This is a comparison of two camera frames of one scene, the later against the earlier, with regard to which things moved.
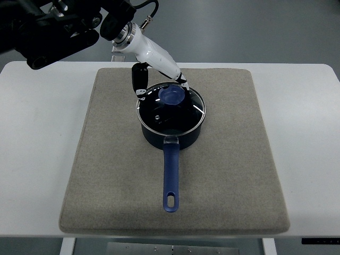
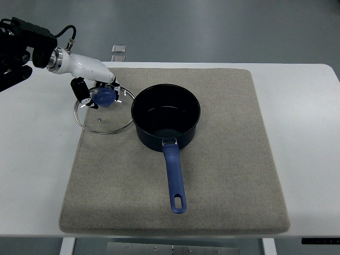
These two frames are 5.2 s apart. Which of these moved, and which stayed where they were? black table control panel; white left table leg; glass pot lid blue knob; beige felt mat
Moved: glass pot lid blue knob
Stayed: beige felt mat; white left table leg; black table control panel
